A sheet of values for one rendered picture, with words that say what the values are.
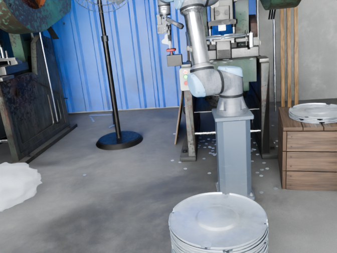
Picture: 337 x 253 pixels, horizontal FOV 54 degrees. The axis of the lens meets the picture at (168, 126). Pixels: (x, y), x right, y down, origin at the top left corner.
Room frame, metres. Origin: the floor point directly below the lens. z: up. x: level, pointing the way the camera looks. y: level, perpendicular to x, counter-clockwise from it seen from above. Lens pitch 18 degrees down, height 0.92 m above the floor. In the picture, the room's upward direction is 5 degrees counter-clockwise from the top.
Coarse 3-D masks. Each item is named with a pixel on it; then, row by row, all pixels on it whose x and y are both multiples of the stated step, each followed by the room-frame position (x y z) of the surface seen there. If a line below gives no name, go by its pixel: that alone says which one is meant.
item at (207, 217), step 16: (176, 208) 0.94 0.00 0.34; (192, 208) 0.93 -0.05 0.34; (208, 208) 0.91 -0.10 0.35; (224, 208) 0.90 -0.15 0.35; (240, 208) 0.90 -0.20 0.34; (256, 208) 0.89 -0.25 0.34; (176, 224) 0.85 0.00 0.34; (192, 224) 0.84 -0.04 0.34; (208, 224) 0.83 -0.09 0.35; (224, 224) 0.82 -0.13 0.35; (240, 224) 0.82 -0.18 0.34; (256, 224) 0.81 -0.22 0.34; (192, 240) 0.77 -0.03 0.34; (208, 240) 0.76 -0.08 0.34; (224, 240) 0.76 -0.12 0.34; (240, 240) 0.75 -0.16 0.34
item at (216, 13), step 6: (222, 0) 2.26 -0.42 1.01; (228, 0) 2.25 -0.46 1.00; (210, 6) 2.27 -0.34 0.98; (216, 6) 2.25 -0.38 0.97; (222, 6) 2.23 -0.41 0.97; (228, 6) 2.22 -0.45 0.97; (210, 12) 2.27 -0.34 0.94; (216, 12) 2.22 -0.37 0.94; (222, 12) 2.23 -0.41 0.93; (228, 12) 2.21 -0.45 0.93; (210, 18) 2.27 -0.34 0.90; (216, 18) 2.23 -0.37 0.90; (222, 18) 2.23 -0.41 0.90; (228, 18) 2.22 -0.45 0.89
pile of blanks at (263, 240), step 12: (180, 240) 0.78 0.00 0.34; (264, 240) 0.77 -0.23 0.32; (180, 252) 0.78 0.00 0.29; (192, 252) 0.75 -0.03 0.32; (204, 252) 0.73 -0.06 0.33; (216, 252) 0.72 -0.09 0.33; (228, 252) 0.72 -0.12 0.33; (240, 252) 0.72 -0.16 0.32; (252, 252) 0.74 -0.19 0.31; (264, 252) 0.77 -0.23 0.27
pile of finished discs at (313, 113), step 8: (304, 104) 1.86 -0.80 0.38; (312, 104) 1.85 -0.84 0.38; (320, 104) 1.83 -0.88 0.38; (296, 112) 1.72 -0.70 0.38; (304, 112) 1.71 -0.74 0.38; (312, 112) 1.68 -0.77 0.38; (320, 112) 1.66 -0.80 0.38; (328, 112) 1.66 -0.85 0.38; (336, 112) 1.65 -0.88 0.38; (304, 120) 1.63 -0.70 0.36; (312, 120) 1.60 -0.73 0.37; (320, 120) 1.58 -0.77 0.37; (328, 120) 1.58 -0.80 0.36; (336, 120) 1.60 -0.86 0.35
